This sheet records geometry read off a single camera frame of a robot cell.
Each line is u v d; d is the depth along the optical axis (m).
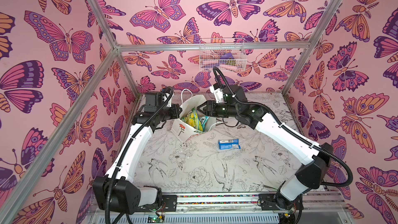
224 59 0.93
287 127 0.47
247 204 0.74
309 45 0.92
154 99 0.57
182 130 0.82
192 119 0.83
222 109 0.60
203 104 0.65
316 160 0.41
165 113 0.64
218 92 0.64
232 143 0.92
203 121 0.85
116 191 0.39
